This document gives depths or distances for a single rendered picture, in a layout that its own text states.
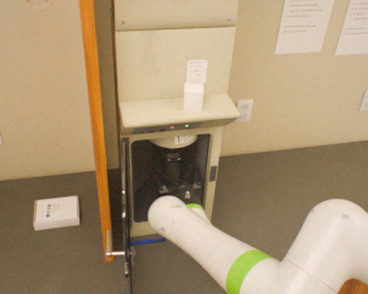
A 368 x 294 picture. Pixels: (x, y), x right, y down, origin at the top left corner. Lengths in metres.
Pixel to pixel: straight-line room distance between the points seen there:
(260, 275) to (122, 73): 0.63
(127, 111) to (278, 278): 0.59
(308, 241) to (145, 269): 0.77
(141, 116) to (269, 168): 0.92
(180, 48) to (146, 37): 0.10
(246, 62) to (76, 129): 0.74
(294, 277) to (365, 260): 0.13
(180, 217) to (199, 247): 0.11
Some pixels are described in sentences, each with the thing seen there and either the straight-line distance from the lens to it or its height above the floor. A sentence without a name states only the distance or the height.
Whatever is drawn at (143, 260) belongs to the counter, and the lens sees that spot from 1.47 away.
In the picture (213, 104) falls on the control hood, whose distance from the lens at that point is 1.16.
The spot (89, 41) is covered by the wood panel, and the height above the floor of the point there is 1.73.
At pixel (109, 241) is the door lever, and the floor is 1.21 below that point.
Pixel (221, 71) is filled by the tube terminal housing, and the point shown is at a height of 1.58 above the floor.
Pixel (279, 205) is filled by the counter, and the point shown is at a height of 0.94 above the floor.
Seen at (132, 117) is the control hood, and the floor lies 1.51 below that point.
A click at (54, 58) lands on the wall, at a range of 1.57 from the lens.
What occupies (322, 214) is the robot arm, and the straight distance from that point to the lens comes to 0.80.
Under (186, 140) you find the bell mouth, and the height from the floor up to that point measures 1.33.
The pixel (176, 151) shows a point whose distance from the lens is 1.39.
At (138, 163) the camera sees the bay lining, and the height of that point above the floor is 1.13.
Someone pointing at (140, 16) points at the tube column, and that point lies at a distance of 1.07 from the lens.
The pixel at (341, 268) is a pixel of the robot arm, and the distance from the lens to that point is 0.80.
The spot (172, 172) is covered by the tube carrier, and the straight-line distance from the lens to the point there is 1.42.
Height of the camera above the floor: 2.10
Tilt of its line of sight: 37 degrees down
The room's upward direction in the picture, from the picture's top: 4 degrees clockwise
